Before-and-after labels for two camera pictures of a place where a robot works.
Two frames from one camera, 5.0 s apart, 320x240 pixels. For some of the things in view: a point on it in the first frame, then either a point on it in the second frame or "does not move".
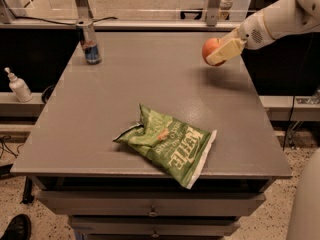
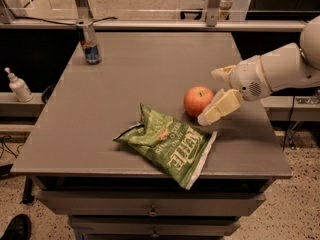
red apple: [209, 46] to [196, 99]
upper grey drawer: [149, 203] does not move
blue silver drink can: [89, 42] does not move
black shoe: [20, 228] does not move
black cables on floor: [9, 152] does not move
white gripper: [252, 31] to [248, 77]
